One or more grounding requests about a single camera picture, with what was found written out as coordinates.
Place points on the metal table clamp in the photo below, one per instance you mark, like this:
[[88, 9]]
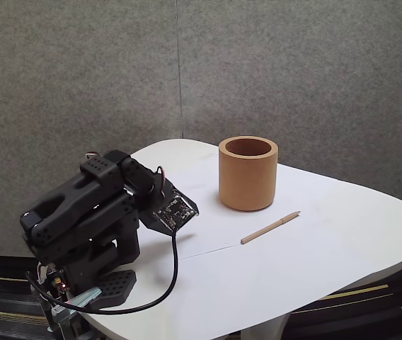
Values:
[[80, 299]]

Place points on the bare camera circuit board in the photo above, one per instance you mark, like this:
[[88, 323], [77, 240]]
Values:
[[176, 210]]

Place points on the white table leg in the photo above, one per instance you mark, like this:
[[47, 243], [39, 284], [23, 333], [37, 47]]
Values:
[[263, 327]]

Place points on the tan wooden pen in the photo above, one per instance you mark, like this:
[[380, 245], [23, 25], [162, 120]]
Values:
[[270, 227]]

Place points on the tan cylindrical pen holder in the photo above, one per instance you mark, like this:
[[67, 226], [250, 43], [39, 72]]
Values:
[[247, 180]]

